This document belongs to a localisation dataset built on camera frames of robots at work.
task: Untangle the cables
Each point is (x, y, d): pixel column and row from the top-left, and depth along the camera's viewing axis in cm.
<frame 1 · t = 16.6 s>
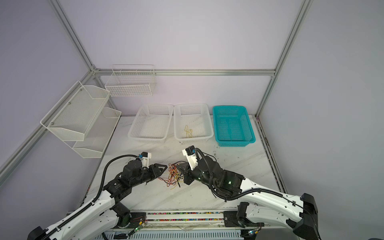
left hand: (164, 169, 77), fingers open
right hand: (175, 167, 64), fingers closed
left white plastic basket: (151, 123, 118), on the table
middle white plastic basket: (197, 117, 121), on the table
teal plastic basket: (233, 126, 117), on the table

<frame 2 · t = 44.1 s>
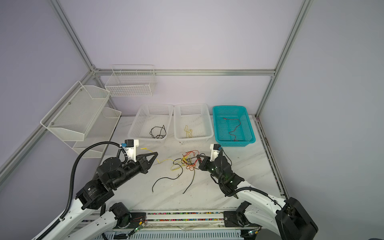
left hand: (155, 155, 65), fingers closed
right hand: (196, 156, 78), fingers closed
the named things where they were.

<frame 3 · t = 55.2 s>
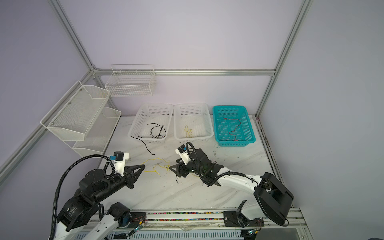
left hand: (143, 168, 64), fingers closed
right hand: (172, 165, 76), fingers open
the named things where they were.

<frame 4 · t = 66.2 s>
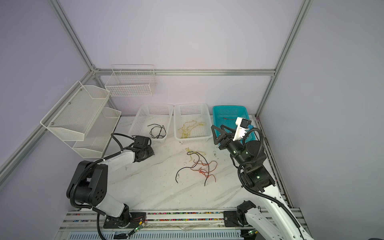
left hand: (148, 152, 94), fingers open
right hand: (214, 126, 61), fingers open
the named things where they were.

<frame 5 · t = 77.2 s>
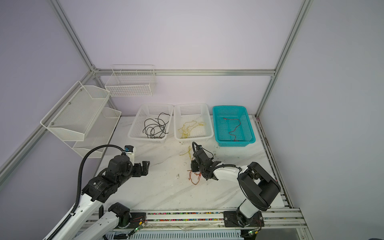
left hand: (139, 164, 75), fingers open
right hand: (191, 162, 90), fingers closed
the named things where they were.

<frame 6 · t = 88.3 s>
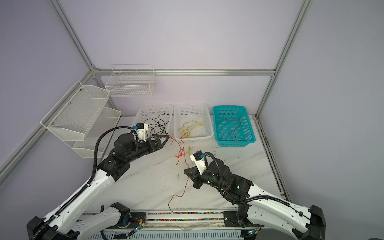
left hand: (163, 139, 71), fingers open
right hand: (183, 172, 66), fingers closed
the named things where they were.

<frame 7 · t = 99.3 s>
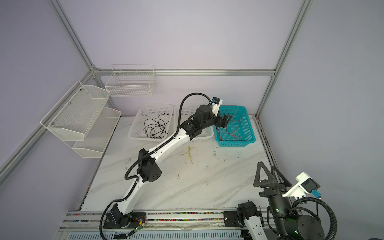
left hand: (224, 113, 81), fingers open
right hand: (262, 164, 49), fingers open
the named things where they were.

